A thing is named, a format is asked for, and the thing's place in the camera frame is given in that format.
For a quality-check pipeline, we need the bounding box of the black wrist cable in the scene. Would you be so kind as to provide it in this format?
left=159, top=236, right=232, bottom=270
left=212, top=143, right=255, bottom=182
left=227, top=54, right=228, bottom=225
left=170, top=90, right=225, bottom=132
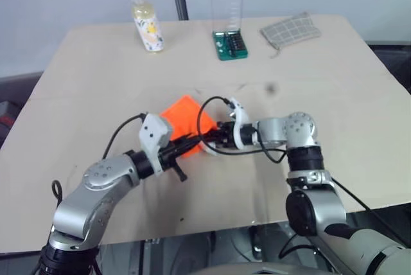
left=103, top=112, right=148, bottom=161
left=196, top=95, right=289, bottom=164

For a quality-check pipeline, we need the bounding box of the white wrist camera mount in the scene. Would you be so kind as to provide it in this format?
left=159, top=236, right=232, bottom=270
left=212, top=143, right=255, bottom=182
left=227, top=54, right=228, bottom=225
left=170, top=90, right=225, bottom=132
left=138, top=113, right=175, bottom=176
left=224, top=96, right=254, bottom=151

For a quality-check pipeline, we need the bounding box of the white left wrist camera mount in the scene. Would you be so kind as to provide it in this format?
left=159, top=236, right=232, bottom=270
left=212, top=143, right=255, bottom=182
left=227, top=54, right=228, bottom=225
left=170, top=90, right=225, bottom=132
left=138, top=113, right=175, bottom=176

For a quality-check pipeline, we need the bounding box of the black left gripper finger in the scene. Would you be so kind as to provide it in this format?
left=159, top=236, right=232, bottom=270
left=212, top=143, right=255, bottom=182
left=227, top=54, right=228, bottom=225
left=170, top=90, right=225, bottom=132
left=178, top=141, right=207, bottom=158
left=171, top=133, right=202, bottom=149

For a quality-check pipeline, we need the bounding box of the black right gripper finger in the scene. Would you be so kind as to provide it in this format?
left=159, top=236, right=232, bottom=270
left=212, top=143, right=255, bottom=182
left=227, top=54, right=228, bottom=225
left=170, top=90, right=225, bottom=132
left=198, top=125, right=223, bottom=141
left=205, top=136, right=226, bottom=150

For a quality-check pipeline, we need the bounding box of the bottle with yellow liquid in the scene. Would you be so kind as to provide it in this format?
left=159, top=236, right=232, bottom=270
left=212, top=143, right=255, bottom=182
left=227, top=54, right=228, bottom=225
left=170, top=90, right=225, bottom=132
left=129, top=0, right=166, bottom=54

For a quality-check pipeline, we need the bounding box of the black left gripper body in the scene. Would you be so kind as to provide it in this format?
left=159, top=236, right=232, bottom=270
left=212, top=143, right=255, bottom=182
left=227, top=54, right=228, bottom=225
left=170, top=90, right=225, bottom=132
left=159, top=143, right=188, bottom=183

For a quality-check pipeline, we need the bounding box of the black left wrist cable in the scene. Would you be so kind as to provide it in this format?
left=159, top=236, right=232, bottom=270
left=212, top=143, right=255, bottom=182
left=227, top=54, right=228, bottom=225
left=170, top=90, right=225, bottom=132
left=103, top=112, right=148, bottom=161

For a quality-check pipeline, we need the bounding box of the brown cardboard sheet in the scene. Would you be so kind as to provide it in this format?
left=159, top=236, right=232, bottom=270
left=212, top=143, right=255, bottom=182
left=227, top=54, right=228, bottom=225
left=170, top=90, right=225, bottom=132
left=0, top=13, right=411, bottom=254

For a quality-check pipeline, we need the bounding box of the green circuit board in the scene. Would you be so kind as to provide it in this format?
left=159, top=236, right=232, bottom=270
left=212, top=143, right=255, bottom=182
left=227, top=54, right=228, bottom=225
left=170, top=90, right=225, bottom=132
left=211, top=28, right=250, bottom=62

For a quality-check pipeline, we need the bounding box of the dark object with red stripe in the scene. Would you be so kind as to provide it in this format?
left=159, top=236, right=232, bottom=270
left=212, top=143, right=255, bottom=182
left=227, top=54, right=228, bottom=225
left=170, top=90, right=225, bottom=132
left=0, top=100, right=17, bottom=135

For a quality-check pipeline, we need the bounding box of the grey checked cloth pouch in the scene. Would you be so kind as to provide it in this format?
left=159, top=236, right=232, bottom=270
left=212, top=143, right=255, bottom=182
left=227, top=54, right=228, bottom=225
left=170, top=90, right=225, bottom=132
left=259, top=11, right=322, bottom=59

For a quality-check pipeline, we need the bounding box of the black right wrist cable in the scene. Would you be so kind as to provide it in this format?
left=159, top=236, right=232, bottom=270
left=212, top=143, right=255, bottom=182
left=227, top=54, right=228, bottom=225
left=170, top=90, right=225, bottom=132
left=196, top=95, right=289, bottom=164

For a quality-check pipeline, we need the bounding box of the orange pouch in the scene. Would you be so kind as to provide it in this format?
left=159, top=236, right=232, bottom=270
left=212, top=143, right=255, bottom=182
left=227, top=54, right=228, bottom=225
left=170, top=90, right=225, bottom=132
left=159, top=94, right=218, bottom=159

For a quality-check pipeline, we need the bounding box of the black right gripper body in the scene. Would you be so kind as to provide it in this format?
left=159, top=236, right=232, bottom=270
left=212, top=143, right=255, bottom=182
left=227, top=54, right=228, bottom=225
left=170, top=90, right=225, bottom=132
left=218, top=121, right=238, bottom=149

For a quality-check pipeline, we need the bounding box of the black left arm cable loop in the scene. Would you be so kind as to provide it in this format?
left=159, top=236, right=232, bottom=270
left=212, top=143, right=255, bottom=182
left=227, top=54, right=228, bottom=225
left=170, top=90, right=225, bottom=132
left=51, top=179, right=64, bottom=207

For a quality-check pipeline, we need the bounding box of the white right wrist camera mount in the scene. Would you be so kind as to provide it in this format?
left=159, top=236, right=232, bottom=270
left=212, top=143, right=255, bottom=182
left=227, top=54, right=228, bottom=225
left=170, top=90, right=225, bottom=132
left=224, top=96, right=254, bottom=151

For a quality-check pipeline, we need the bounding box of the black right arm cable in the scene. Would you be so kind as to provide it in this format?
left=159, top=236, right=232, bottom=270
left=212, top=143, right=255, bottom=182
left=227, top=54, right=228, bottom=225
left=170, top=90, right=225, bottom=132
left=329, top=177, right=411, bottom=238

